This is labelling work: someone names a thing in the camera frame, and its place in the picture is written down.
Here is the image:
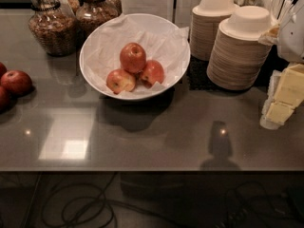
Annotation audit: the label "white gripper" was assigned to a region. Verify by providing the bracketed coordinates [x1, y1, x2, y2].
[257, 0, 304, 130]

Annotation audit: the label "red apple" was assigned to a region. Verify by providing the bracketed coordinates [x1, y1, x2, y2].
[120, 42, 146, 74]
[1, 70, 33, 96]
[106, 68, 136, 94]
[139, 60, 164, 87]

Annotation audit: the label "white ceramic bowl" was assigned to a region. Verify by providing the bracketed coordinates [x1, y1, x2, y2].
[79, 12, 192, 102]

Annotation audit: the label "red apple on table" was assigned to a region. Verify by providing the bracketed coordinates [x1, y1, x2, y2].
[1, 70, 33, 96]

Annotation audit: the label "dark apple upper left edge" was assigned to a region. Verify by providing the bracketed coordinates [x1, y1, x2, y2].
[0, 62, 8, 78]

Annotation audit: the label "dark apple edge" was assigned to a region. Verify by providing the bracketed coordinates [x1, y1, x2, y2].
[0, 86, 10, 111]
[0, 62, 8, 78]

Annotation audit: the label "dark apple lower left edge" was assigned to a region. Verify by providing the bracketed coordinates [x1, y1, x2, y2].
[0, 86, 10, 111]

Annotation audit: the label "front stack paper bowls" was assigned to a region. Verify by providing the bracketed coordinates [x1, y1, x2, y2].
[206, 6, 272, 91]

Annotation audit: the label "stack paper bowls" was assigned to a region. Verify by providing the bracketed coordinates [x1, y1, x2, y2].
[206, 6, 272, 91]
[189, 0, 238, 61]

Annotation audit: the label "black mesh mat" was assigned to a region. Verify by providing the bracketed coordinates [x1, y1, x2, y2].
[186, 54, 288, 92]

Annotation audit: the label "rear stack paper bowls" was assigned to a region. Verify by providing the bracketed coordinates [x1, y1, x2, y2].
[189, 0, 238, 61]

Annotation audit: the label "white napkin box left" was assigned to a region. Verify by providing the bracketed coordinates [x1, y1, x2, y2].
[119, 0, 176, 23]

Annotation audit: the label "white paper liner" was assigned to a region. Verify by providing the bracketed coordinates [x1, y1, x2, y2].
[84, 13, 190, 99]

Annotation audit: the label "paper tag on jar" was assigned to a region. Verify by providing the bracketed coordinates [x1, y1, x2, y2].
[57, 0, 74, 17]

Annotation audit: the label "large glass granola jar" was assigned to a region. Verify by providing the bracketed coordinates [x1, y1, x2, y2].
[28, 0, 77, 56]

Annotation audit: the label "black cable right floor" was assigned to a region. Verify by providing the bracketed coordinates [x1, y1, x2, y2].
[218, 180, 304, 228]

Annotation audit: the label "black cable loop on floor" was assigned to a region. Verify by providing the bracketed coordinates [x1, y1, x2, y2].
[40, 172, 191, 228]

